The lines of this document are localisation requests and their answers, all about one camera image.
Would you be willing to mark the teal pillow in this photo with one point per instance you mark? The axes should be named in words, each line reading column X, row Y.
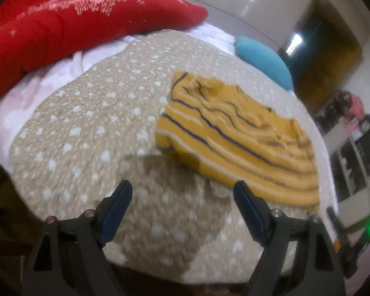
column 265, row 61

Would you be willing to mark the red blanket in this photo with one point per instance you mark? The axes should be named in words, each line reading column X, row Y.
column 64, row 30

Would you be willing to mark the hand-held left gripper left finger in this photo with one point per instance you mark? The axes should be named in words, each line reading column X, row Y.
column 117, row 209

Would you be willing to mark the glossy beige wardrobe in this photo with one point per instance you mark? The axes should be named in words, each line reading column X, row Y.
column 234, row 0

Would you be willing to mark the beige dotted blanket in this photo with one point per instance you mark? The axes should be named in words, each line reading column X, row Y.
column 95, row 114

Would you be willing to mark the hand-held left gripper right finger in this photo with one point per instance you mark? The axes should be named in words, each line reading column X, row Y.
column 249, row 212

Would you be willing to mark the white bed sheet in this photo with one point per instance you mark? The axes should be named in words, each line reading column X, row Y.
column 12, row 108

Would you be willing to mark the white shelf unit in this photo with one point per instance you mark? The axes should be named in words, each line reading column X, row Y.
column 342, row 143

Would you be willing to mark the pink clothes pile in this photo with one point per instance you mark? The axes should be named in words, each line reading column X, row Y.
column 356, row 106

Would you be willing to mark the wooden door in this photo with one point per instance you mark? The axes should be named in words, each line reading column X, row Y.
column 339, row 67

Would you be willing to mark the yellow striped sweater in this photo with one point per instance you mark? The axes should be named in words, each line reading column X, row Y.
column 234, row 135

